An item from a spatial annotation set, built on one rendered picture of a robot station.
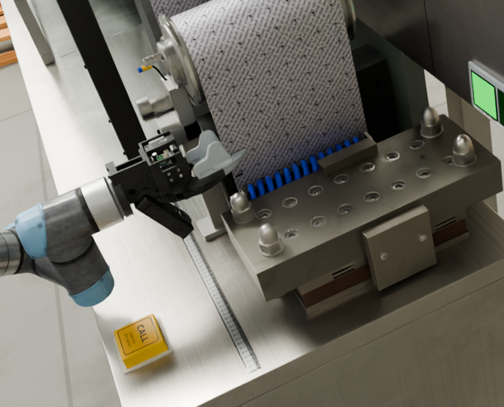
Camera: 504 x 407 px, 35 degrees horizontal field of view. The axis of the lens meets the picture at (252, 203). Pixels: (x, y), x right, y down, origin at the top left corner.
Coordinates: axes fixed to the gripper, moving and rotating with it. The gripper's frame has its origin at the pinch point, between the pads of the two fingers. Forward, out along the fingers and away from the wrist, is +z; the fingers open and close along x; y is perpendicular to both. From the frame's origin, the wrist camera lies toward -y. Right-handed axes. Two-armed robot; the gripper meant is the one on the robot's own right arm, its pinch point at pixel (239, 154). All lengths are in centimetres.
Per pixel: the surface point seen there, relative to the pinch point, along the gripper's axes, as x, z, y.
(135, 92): 69, -8, -19
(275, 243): -17.9, -2.1, -4.1
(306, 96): -0.3, 12.8, 5.1
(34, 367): 95, -70, -109
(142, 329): -9.0, -25.0, -16.6
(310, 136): -0.2, 11.8, -2.2
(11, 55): 332, -49, -106
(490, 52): -25.2, 30.0, 16.2
